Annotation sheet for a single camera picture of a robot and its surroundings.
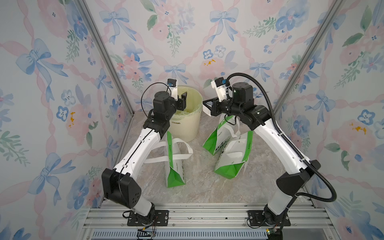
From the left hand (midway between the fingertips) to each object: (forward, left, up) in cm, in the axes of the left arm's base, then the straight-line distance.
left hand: (181, 90), depth 73 cm
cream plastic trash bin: (-1, 0, -26) cm, 26 cm away
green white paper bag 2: (-10, -25, -17) cm, 31 cm away
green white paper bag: (-25, +5, -16) cm, 30 cm away
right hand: (-8, -11, 0) cm, 14 cm away
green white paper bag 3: (-25, -26, -21) cm, 41 cm away
